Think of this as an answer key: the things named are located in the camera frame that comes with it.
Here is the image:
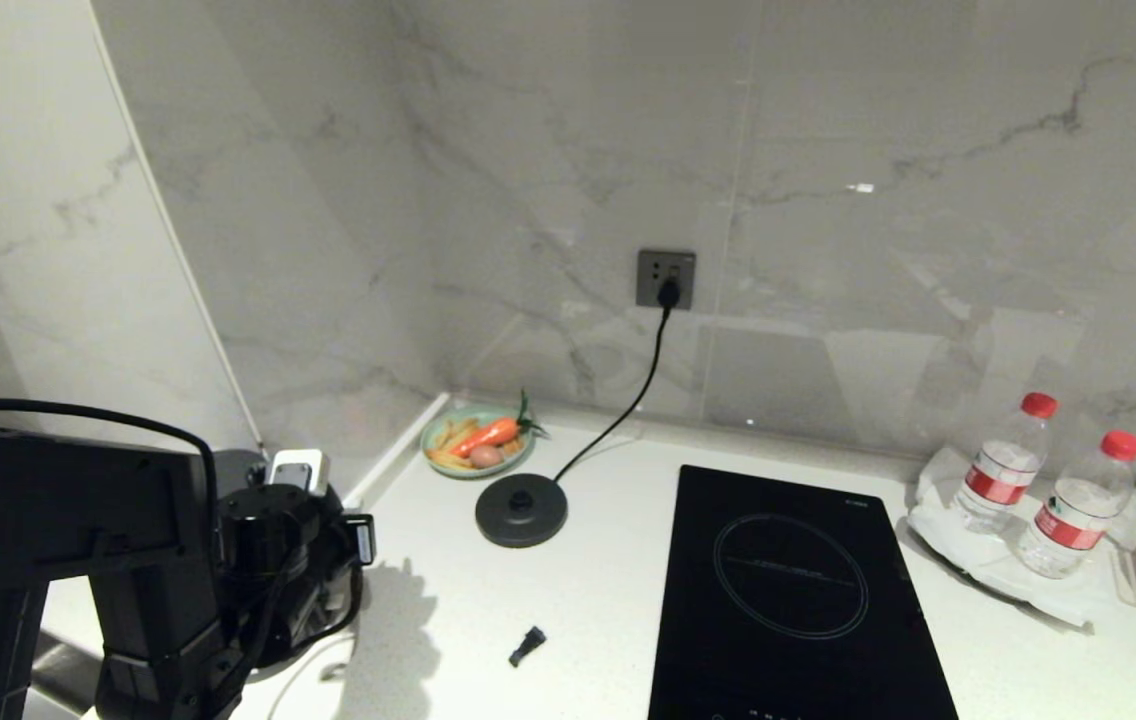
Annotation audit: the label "black cable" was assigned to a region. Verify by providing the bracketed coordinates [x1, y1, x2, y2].
[0, 398, 221, 531]

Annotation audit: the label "black round kettle base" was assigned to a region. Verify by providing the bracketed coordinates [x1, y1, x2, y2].
[475, 473, 569, 549]

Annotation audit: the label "black induction cooktop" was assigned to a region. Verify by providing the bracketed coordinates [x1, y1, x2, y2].
[647, 464, 960, 720]

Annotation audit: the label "clear water bottle red cap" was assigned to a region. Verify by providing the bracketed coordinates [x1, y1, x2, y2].
[952, 392, 1060, 535]
[1017, 430, 1136, 580]

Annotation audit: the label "black power cord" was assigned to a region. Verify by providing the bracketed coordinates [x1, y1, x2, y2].
[553, 305, 674, 484]

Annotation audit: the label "toy carrot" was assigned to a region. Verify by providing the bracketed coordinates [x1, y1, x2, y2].
[449, 390, 548, 460]

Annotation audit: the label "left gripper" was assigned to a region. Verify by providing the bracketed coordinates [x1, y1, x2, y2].
[302, 488, 377, 603]

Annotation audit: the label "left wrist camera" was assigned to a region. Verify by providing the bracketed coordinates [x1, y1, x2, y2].
[267, 449, 330, 494]

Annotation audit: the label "grey wall socket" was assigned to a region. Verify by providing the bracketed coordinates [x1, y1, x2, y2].
[636, 249, 697, 311]

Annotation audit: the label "toy french fries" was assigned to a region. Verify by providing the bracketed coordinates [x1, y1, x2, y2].
[427, 419, 481, 471]

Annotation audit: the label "green plate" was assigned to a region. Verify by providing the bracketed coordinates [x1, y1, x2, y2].
[420, 404, 537, 480]

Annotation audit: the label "white tray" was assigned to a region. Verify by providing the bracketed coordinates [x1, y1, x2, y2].
[905, 444, 1136, 632]

